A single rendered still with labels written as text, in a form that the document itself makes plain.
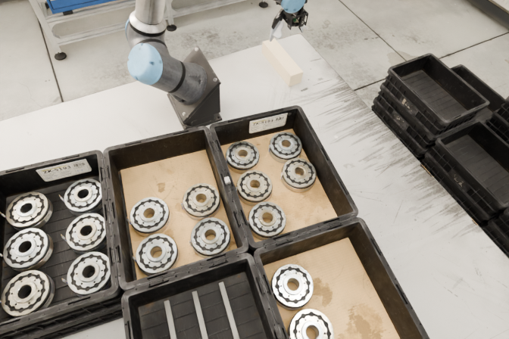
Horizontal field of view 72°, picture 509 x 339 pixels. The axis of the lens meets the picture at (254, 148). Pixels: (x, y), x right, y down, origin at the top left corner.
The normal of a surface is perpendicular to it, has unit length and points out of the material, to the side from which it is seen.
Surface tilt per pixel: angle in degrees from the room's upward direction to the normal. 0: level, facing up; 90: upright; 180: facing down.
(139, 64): 45
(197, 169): 0
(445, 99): 0
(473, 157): 0
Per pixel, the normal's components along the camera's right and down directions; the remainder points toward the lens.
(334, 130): 0.06, -0.58
